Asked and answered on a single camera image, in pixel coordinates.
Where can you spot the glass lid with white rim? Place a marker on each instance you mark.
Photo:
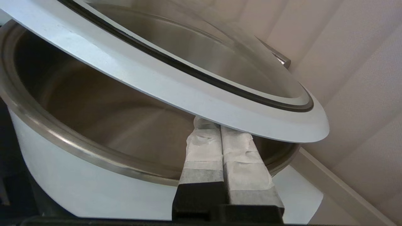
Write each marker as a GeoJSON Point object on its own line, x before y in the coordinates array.
{"type": "Point", "coordinates": [188, 94]}

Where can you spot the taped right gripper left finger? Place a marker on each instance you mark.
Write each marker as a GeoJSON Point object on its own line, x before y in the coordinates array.
{"type": "Point", "coordinates": [202, 163]}

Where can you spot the white round cooking pot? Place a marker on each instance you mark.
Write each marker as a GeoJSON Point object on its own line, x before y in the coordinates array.
{"type": "Point", "coordinates": [78, 188]}

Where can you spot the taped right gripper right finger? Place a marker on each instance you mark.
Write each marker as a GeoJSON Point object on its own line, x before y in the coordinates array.
{"type": "Point", "coordinates": [248, 175]}

